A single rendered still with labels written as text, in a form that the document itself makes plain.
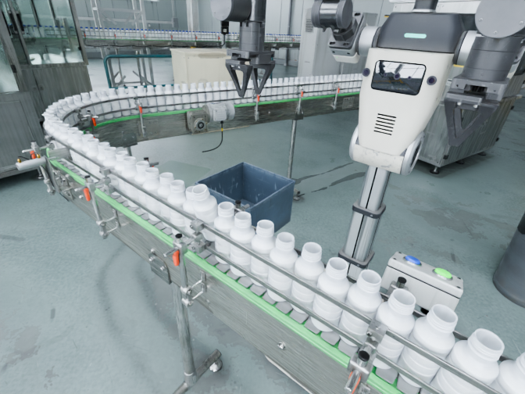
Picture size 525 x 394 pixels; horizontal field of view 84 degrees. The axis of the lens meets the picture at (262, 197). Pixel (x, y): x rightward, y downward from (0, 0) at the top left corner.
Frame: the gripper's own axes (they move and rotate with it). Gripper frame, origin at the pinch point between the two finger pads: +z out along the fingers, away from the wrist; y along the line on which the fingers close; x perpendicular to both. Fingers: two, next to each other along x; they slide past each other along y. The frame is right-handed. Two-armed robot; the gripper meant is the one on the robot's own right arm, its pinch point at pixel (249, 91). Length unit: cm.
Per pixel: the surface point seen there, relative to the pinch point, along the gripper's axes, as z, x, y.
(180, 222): 34.7, -10.0, 16.6
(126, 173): 27.8, -34.7, 16.7
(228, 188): 55, -41, -35
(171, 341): 140, -48, 3
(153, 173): 24.1, -22.3, 15.2
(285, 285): 34.6, 25.7, 16.6
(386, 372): 40, 49, 17
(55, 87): 83, -494, -125
